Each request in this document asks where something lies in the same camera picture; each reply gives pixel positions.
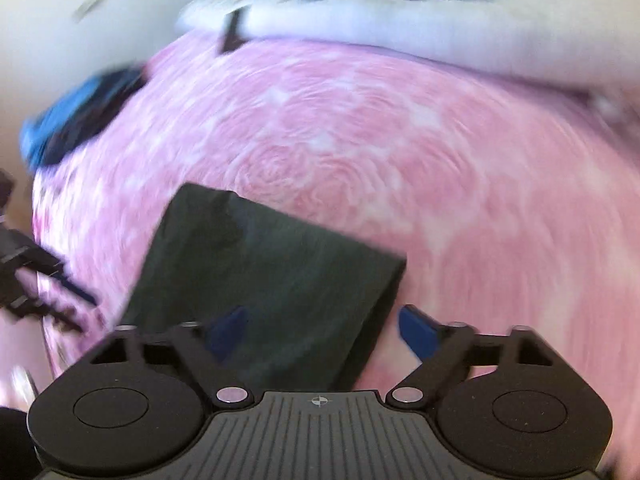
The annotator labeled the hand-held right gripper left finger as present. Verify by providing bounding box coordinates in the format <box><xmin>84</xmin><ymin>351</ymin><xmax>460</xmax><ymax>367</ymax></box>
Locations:
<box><xmin>88</xmin><ymin>305</ymin><xmax>252</xmax><ymax>409</ymax></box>

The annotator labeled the white pillow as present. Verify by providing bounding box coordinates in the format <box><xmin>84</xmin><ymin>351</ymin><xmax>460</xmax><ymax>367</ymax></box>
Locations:
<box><xmin>175</xmin><ymin>0</ymin><xmax>640</xmax><ymax>116</ymax></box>

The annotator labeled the pink floral bedsheet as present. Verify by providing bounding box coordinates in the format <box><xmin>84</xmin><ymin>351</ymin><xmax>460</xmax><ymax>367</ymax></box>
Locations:
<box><xmin>30</xmin><ymin>30</ymin><xmax>640</xmax><ymax>466</ymax></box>

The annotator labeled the dark grey shirt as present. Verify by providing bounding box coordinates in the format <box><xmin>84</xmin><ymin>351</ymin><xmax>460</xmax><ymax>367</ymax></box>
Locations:
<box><xmin>121</xmin><ymin>182</ymin><xmax>407</xmax><ymax>392</ymax></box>

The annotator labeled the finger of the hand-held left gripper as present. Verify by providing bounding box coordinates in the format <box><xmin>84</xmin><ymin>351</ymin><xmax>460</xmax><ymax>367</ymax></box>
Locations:
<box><xmin>47</xmin><ymin>266</ymin><xmax>99</xmax><ymax>307</ymax></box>
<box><xmin>27</xmin><ymin>300</ymin><xmax>85</xmax><ymax>334</ymax></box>

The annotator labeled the black strap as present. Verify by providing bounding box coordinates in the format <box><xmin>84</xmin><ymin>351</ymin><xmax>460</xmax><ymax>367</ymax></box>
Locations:
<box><xmin>219</xmin><ymin>9</ymin><xmax>247</xmax><ymax>55</ymax></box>

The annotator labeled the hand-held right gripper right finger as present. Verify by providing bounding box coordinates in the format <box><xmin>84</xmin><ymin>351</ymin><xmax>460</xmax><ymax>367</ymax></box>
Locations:
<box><xmin>387</xmin><ymin>305</ymin><xmax>557</xmax><ymax>408</ymax></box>

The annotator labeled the blue and black cloth pile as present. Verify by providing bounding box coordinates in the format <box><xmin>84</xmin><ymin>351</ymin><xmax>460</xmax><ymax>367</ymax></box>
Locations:
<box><xmin>19</xmin><ymin>62</ymin><xmax>150</xmax><ymax>173</ymax></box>

